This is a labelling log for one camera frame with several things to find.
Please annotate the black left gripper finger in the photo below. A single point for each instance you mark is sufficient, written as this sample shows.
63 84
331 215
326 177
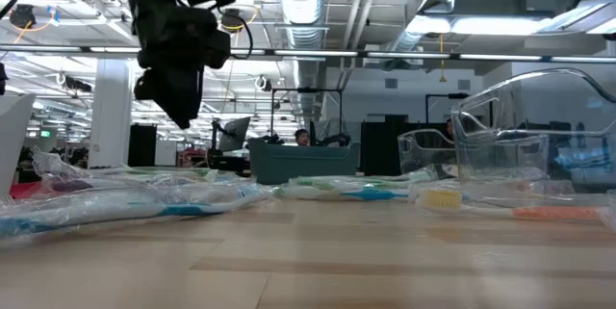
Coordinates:
173 95

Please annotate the green toothbrush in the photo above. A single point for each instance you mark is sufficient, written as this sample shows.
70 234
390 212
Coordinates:
366 181
144 172
284 191

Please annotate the orange toothbrush yellow bristles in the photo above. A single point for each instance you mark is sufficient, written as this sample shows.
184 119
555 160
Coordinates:
553 213

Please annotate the black cabinet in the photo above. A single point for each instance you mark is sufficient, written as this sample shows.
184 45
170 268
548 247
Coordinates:
142 145

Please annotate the white pillar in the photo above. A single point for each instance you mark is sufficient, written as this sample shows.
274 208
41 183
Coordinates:
110 116

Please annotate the grey tilted monitor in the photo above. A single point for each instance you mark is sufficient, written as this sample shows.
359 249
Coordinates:
236 133

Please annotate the wrapped blue toothbrush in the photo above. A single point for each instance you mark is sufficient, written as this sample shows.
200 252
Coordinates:
370 195
187 210

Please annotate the green exit sign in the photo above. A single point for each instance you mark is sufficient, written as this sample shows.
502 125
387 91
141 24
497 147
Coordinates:
45 133

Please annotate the long ceiling light strip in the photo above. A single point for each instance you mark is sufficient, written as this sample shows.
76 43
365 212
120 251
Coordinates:
313 52

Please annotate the person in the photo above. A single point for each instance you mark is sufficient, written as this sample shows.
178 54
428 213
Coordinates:
449 128
302 138

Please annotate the teal plastic bin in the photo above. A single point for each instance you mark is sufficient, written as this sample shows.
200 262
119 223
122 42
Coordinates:
303 164

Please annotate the white plastic bin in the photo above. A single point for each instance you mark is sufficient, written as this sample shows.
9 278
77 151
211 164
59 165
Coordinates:
14 145

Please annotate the red plastic bin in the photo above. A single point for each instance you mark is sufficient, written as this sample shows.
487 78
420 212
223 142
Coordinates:
24 191

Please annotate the black partition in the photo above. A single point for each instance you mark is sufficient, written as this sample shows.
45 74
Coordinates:
380 150

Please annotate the clear plastic bin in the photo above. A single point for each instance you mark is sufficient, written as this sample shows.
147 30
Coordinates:
409 155
462 155

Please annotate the black station frame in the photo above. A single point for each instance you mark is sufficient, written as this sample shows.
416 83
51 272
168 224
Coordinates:
308 90
447 95

